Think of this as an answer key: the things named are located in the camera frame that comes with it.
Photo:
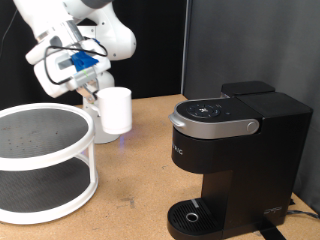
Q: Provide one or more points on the white two-tier turntable shelf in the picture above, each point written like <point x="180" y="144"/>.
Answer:
<point x="33" y="160"/>

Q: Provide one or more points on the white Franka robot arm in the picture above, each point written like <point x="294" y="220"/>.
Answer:
<point x="113" y="36"/>

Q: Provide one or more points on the grey partition panel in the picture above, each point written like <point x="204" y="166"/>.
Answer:
<point x="266" y="40"/>

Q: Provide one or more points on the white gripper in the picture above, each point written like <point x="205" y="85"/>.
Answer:
<point x="55" y="88"/>

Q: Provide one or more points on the black curtain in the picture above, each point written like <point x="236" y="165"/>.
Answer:
<point x="160" y="50"/>

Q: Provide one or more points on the black Keurig coffee machine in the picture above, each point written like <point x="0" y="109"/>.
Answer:
<point x="260" y="160"/>

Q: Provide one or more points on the black tape strip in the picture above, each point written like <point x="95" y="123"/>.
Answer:
<point x="270" y="231"/>

